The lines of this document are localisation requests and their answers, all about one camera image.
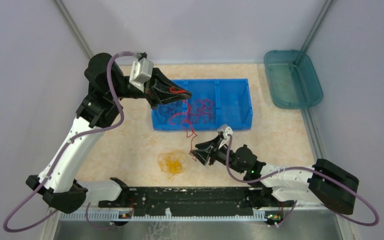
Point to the aluminium frame rail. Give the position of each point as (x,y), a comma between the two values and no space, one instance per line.
(245,197)

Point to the teal translucent plastic tub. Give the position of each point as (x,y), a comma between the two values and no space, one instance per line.
(292,79)

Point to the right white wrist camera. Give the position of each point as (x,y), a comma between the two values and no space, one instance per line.
(225,132)

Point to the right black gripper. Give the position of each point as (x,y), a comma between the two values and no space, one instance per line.
(204,155)

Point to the blue three-compartment plastic bin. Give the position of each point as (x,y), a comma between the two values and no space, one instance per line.
(214,102)

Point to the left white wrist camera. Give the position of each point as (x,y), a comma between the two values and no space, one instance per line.
(141,73)

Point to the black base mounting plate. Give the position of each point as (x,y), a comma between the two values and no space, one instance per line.
(228,209)

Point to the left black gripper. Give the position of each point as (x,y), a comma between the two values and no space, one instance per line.
(160,81)

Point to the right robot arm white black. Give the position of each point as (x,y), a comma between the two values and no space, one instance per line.
(320,183)

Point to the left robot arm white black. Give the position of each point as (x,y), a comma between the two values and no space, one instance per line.
(125,75)

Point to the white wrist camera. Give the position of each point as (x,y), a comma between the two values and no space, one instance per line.
(141,73)
(225,132)

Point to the white cable duct strip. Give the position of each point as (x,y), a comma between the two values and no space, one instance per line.
(115,215)

